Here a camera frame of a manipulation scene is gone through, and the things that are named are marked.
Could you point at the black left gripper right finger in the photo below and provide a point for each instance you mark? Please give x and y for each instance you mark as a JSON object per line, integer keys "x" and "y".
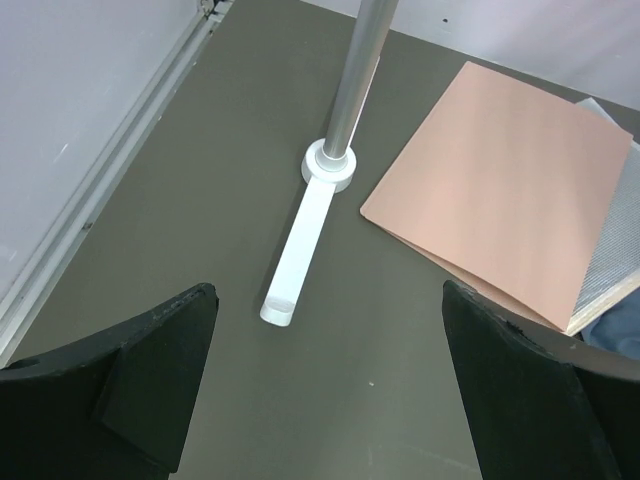
{"x": 540, "y": 404}

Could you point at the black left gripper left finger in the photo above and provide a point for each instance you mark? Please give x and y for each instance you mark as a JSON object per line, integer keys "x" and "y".
{"x": 114, "y": 405}

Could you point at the navy blue tank top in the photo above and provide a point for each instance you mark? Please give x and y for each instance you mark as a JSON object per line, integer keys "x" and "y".
{"x": 618, "y": 329}

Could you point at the pink paper folder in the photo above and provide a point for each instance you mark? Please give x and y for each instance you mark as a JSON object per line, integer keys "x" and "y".
{"x": 507, "y": 187}

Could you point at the silver garment rack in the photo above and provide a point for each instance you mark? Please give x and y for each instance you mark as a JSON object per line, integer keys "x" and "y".
{"x": 329, "y": 163}

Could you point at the aluminium frame rail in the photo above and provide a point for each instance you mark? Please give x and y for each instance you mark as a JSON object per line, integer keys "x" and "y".
{"x": 34, "y": 285}

